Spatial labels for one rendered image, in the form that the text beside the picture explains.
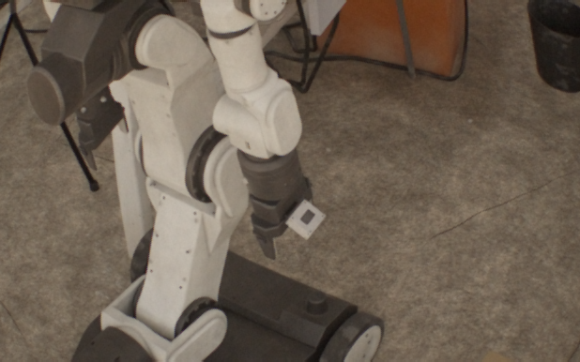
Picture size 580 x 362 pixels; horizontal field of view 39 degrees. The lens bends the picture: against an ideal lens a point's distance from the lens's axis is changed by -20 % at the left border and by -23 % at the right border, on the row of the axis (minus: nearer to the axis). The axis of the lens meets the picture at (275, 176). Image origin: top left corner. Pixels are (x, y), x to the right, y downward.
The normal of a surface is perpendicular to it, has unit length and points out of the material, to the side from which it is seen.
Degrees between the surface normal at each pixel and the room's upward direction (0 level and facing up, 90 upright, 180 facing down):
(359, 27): 90
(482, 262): 0
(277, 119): 90
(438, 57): 90
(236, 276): 0
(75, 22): 45
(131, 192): 81
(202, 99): 90
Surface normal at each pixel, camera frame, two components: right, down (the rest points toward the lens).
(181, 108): 0.80, 0.33
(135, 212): -0.43, 0.46
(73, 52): -0.47, -0.17
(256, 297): -0.07, -0.78
